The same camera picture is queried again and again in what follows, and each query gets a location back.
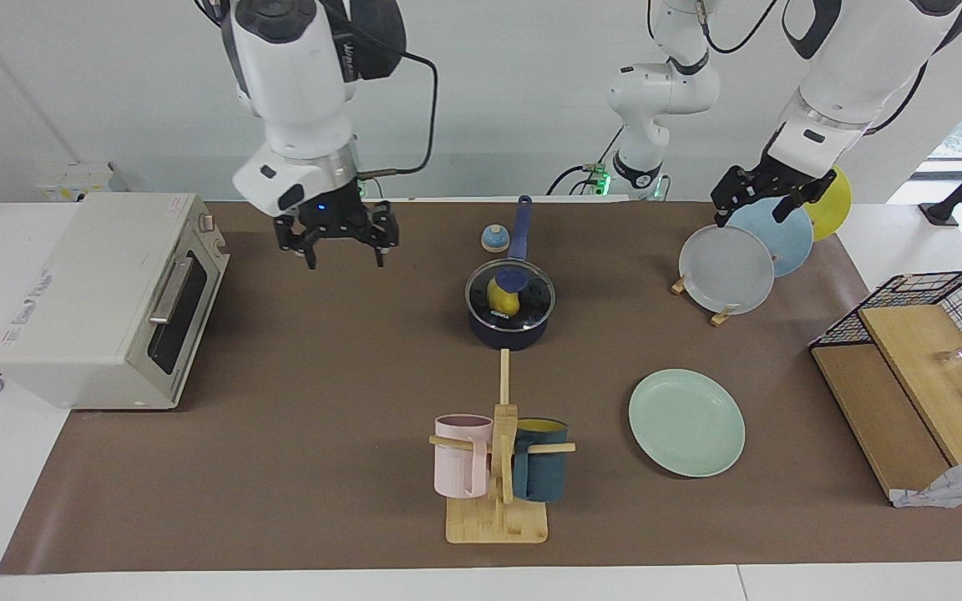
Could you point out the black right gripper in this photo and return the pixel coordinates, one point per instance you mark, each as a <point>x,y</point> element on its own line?
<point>339,217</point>

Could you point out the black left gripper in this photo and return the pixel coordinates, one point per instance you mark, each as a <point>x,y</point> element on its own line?
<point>777,179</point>

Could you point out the glass lid blue knob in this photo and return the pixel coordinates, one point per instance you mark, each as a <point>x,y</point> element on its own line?
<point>511,275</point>

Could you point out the yellow potato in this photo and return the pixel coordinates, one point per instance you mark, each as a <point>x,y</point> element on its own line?
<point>502,302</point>

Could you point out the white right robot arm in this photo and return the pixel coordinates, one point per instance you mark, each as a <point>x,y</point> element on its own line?
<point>297,83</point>

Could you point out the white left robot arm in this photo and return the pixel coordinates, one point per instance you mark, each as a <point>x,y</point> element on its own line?
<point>857,67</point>

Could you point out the light blue plate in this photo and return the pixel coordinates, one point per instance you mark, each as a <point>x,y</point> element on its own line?
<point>786,244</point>

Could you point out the yellow plate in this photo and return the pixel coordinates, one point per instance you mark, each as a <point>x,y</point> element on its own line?
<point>837,213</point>

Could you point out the grey plate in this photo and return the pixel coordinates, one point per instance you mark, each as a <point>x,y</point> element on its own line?
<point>725,271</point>

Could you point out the pale green plate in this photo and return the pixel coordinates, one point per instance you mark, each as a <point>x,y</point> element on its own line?
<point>686,423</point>

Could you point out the wooden dish rack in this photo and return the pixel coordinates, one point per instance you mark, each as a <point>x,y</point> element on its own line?
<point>721,317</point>

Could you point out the brown table mat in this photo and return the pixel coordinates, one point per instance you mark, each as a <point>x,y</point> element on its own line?
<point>281,467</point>

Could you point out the beige toaster oven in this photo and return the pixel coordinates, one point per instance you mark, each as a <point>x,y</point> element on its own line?
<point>88,292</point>

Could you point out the pink mug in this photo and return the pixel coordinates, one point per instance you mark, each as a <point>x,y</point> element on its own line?
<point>458,472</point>

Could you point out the dark teal mug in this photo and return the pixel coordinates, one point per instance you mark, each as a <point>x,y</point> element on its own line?
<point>541,476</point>

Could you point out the wooden mug tree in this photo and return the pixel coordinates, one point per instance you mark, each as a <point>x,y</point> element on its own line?
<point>498,522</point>

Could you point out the marble patterned white cloth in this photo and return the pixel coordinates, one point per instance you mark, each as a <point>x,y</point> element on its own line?
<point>957,488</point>

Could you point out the white wall socket box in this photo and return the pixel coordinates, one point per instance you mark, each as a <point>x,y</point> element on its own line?
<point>80,182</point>

